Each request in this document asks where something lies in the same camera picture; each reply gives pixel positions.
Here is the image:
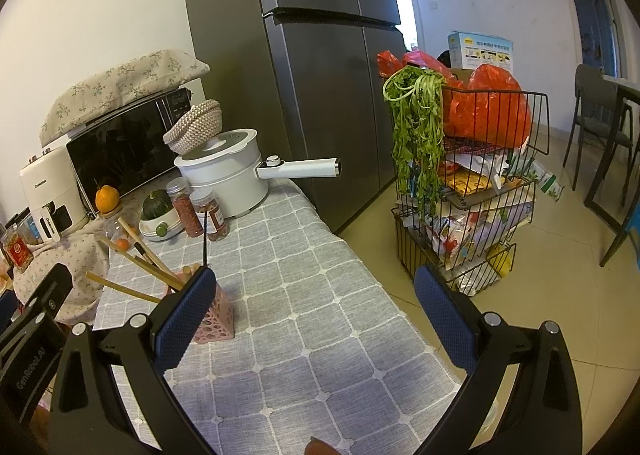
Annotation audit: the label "wooden chopstick gold tip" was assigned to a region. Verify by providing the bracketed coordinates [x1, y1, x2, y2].
[117, 217, 177, 279]

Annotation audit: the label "black chopstick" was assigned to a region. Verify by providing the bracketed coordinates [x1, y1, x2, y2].
[202, 212, 208, 267]

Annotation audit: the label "pink perforated utensil basket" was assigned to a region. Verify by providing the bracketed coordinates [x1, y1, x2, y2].
[193, 286, 235, 345]

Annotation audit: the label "red label glass jar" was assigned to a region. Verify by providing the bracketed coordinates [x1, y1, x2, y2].
[1, 227, 34, 273]

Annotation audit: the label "floral cloth on cabinet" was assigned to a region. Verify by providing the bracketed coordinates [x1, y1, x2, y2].
[13, 220, 110, 326]

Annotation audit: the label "clear jar with oranges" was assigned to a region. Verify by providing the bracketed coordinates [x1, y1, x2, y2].
[103, 208, 139, 250]

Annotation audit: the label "white bowl with squash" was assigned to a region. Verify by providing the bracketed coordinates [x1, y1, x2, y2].
[139, 190, 183, 241]

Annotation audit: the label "orange fruit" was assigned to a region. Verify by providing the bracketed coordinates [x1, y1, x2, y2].
[94, 184, 120, 214]

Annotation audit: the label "grey checkered tablecloth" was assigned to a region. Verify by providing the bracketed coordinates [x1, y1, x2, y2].
[92, 176, 464, 455]

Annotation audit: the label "red spice jar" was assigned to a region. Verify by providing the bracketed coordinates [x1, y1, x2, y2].
[190, 188, 229, 241]
[166, 177, 204, 237]

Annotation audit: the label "white electric cooking pot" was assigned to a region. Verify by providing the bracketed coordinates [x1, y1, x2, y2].
[175, 128, 341, 218]

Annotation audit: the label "black microwave oven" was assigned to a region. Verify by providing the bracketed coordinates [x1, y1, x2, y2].
[66, 87, 191, 203]

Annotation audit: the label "woven beige basket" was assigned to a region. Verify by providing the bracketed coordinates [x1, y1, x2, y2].
[163, 100, 222, 155]

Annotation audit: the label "red plastic bag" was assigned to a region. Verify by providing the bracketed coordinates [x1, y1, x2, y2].
[376, 50, 533, 149]

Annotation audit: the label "dark chair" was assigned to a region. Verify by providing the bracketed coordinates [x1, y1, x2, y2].
[563, 64, 634, 195]

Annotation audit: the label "green leafy vegetables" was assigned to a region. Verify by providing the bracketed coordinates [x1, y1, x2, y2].
[382, 65, 446, 217]

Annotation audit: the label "floral cloth on microwave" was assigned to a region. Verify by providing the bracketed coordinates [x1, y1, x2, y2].
[39, 49, 210, 148]

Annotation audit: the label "blue white cardboard box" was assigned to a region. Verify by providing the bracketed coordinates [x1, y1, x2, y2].
[448, 32, 513, 73]

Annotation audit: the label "dark grey refrigerator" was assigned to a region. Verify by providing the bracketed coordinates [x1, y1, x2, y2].
[186, 0, 405, 231]

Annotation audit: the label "black wire storage rack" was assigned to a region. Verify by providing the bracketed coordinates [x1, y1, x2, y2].
[393, 91, 549, 296]

